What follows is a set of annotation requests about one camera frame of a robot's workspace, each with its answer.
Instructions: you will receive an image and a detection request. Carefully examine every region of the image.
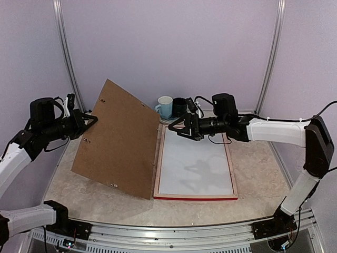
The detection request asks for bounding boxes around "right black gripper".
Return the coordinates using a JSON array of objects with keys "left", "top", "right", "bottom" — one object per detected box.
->
[{"left": 168, "top": 112, "right": 227, "bottom": 140}]

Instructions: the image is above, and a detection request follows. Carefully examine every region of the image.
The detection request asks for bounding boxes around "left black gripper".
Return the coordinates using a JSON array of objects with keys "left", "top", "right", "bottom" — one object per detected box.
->
[{"left": 42, "top": 108, "right": 97, "bottom": 142}]

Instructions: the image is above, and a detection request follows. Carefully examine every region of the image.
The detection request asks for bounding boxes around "red and dark photo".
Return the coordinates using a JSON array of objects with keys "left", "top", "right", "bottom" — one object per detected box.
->
[{"left": 159, "top": 129, "right": 235, "bottom": 196}]

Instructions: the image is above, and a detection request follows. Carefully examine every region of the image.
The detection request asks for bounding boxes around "brown backing board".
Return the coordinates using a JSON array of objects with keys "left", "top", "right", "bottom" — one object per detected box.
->
[{"left": 72, "top": 80, "right": 160, "bottom": 199}]

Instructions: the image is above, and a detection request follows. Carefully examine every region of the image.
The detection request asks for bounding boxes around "red and wood picture frame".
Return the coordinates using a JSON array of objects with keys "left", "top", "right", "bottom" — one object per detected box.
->
[{"left": 152, "top": 123, "right": 240, "bottom": 201}]

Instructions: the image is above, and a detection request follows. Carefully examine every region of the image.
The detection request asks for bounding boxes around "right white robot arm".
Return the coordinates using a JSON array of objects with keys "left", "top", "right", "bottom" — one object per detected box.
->
[{"left": 168, "top": 93, "right": 334, "bottom": 234}]

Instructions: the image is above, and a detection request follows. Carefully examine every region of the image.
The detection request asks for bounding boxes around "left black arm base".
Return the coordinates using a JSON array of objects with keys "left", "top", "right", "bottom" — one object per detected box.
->
[{"left": 43, "top": 200, "right": 92, "bottom": 240}]

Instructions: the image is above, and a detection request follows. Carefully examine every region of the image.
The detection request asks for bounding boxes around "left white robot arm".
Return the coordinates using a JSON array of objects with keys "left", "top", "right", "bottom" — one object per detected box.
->
[{"left": 1, "top": 94, "right": 98, "bottom": 243}]

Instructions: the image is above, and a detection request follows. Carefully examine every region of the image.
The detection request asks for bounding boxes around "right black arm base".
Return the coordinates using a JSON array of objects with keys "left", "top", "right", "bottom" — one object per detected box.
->
[{"left": 252, "top": 206, "right": 298, "bottom": 240}]

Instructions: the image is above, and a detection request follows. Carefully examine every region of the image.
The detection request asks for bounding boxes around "white plate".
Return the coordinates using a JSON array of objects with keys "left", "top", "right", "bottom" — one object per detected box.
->
[{"left": 160, "top": 117, "right": 178, "bottom": 125}]

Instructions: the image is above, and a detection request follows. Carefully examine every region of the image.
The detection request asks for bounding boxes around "dark green mug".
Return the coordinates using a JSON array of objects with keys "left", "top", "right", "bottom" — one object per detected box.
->
[{"left": 172, "top": 98, "right": 187, "bottom": 118}]

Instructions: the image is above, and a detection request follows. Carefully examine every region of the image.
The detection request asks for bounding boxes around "light blue mug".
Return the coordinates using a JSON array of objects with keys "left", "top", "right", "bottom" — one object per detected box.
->
[{"left": 154, "top": 96, "right": 173, "bottom": 119}]

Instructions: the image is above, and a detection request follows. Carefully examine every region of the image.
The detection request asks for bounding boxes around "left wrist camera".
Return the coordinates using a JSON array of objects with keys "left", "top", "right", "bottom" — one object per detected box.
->
[{"left": 63, "top": 93, "right": 75, "bottom": 118}]

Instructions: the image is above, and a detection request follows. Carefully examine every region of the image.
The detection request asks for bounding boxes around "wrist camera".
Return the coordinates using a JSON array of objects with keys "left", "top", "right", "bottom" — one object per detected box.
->
[
  {"left": 63, "top": 93, "right": 75, "bottom": 118},
  {"left": 185, "top": 98, "right": 204, "bottom": 118}
]

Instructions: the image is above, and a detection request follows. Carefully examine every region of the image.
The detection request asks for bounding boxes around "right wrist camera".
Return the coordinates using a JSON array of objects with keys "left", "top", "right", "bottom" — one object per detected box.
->
[{"left": 185, "top": 98, "right": 204, "bottom": 118}]

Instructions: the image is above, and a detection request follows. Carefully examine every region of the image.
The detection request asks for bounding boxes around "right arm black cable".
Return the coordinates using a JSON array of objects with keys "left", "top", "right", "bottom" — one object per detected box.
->
[{"left": 236, "top": 100, "right": 337, "bottom": 174}]

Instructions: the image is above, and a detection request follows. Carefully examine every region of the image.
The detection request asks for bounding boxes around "left aluminium corner post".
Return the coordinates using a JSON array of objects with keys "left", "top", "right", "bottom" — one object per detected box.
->
[{"left": 53, "top": 0, "right": 86, "bottom": 112}]

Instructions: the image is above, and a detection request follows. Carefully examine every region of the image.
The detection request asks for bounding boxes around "aluminium corner post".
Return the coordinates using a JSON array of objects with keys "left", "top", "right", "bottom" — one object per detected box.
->
[
  {"left": 254, "top": 0, "right": 286, "bottom": 115},
  {"left": 53, "top": 0, "right": 86, "bottom": 112}
]

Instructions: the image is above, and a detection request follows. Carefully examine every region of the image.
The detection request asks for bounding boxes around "right aluminium corner post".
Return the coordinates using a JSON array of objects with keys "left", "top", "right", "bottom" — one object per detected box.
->
[{"left": 254, "top": 0, "right": 286, "bottom": 115}]

